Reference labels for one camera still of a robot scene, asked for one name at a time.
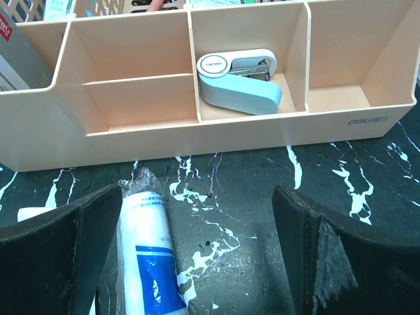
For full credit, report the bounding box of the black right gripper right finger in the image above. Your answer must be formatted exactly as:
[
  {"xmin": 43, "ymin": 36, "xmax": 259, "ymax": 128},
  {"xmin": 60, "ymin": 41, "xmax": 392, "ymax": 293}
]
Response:
[{"xmin": 272, "ymin": 185, "xmax": 419, "ymax": 314}]

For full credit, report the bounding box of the white blue bandage roll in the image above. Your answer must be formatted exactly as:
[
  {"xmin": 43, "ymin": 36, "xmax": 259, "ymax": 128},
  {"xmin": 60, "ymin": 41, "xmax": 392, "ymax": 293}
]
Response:
[{"xmin": 115, "ymin": 167, "xmax": 188, "ymax": 314}]

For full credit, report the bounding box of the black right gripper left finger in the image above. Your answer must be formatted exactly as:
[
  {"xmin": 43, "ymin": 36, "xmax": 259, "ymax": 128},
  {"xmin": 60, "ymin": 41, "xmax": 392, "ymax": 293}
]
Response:
[{"xmin": 1, "ymin": 184, "xmax": 122, "ymax": 314}]

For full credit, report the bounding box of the grey staples box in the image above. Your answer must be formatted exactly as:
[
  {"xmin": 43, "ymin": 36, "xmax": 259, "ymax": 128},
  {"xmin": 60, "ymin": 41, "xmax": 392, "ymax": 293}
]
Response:
[{"xmin": 1, "ymin": 9, "xmax": 53, "ymax": 92}]

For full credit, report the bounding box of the blue white stapler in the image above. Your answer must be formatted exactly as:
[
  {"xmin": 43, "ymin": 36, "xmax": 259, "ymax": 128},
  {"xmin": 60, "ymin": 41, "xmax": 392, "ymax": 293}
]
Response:
[{"xmin": 196, "ymin": 49, "xmax": 282, "ymax": 115}]

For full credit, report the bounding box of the white teal dressing packet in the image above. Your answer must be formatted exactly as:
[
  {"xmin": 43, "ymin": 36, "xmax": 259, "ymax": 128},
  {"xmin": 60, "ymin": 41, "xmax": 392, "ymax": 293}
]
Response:
[{"xmin": 17, "ymin": 207, "xmax": 54, "ymax": 222}]

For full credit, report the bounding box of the peach plastic desk organizer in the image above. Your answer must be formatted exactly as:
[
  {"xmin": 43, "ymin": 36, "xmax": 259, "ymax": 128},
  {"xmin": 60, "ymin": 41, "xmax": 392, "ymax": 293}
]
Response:
[{"xmin": 1, "ymin": 1, "xmax": 419, "ymax": 172}]

